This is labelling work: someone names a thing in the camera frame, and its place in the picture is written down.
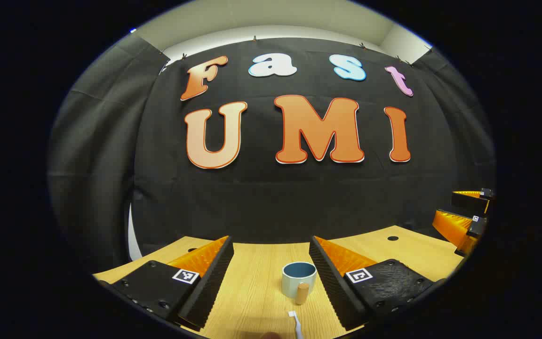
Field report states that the pale blue cup wooden handle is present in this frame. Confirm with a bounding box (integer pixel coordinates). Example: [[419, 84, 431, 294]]
[[281, 262, 318, 306]]

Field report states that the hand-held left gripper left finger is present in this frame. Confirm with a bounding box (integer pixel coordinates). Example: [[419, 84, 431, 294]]
[[95, 235, 235, 330]]

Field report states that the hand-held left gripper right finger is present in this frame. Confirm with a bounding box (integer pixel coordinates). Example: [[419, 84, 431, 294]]
[[309, 235, 446, 331]]

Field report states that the wooden desktop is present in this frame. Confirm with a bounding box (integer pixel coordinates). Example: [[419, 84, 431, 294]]
[[92, 225, 464, 339]]

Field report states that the white toothbrush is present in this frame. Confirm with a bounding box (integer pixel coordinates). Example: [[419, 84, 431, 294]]
[[288, 311, 303, 339]]

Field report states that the black backdrop cloth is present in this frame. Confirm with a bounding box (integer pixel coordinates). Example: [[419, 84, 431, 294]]
[[48, 35, 496, 274]]

